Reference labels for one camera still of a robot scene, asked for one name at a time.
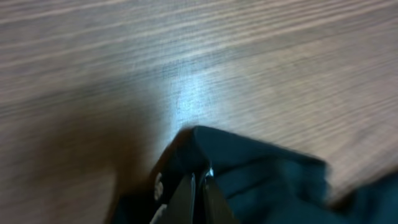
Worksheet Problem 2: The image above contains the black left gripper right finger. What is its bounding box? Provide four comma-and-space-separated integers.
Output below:
203, 177, 239, 224

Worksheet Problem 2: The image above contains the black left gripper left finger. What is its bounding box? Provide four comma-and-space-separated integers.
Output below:
150, 174, 196, 224

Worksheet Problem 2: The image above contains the black t-shirt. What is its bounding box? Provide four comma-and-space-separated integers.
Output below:
111, 126, 397, 224

